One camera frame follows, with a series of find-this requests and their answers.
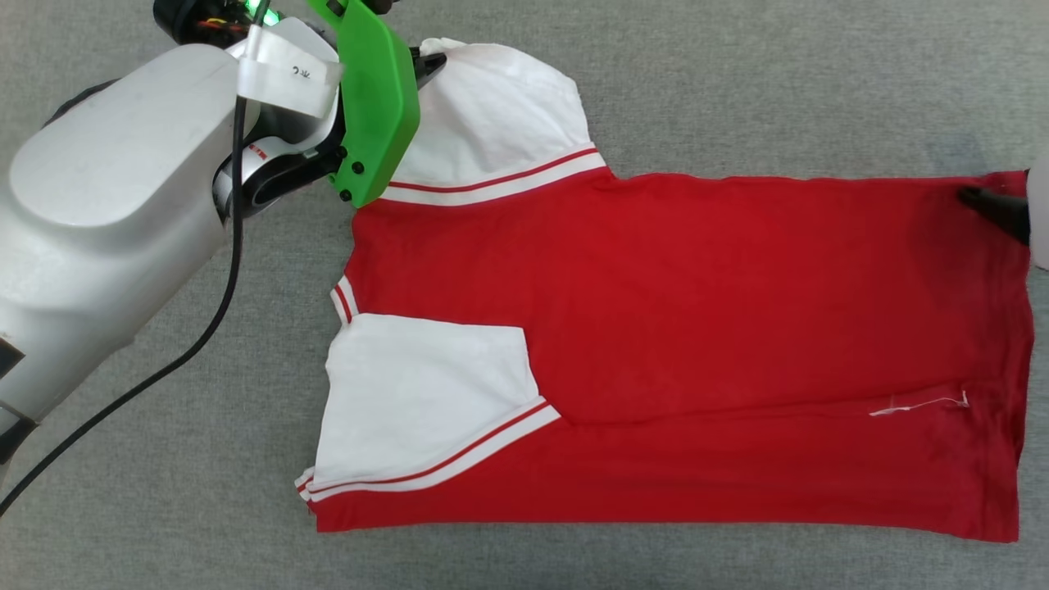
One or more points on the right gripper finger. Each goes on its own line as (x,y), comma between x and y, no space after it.
(1000,209)

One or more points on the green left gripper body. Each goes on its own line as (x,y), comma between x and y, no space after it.
(377,106)

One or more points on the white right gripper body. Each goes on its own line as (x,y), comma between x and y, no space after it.
(1041,213)

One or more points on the red white short-sleeve shirt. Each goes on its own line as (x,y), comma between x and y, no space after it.
(697,311)

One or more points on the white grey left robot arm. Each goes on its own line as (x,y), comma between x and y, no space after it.
(106,205)

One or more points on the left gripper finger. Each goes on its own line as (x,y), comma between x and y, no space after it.
(430,67)

